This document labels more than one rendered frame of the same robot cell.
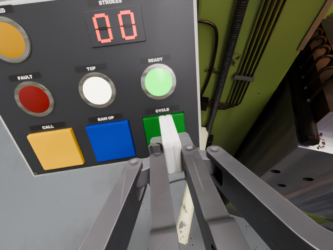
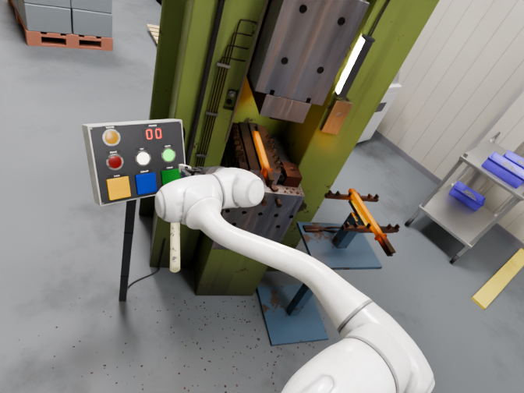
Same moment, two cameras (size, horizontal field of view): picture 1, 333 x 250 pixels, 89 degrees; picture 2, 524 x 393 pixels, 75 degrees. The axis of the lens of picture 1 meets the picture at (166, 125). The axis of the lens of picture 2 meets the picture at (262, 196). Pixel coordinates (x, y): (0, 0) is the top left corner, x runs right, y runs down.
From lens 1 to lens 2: 1.11 m
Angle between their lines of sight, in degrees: 35
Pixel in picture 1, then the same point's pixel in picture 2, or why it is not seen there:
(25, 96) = (111, 161)
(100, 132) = (142, 178)
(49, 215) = not seen: outside the picture
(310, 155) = not seen: hidden behind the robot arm
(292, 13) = (218, 125)
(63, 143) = (123, 183)
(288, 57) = (222, 145)
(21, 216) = not seen: outside the picture
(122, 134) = (152, 178)
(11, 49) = (112, 140)
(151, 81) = (166, 154)
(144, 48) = (163, 141)
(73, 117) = (129, 171)
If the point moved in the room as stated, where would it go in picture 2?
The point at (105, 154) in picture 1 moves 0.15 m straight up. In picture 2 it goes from (143, 190) to (146, 158)
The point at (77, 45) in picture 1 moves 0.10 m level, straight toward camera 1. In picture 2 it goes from (137, 139) to (158, 154)
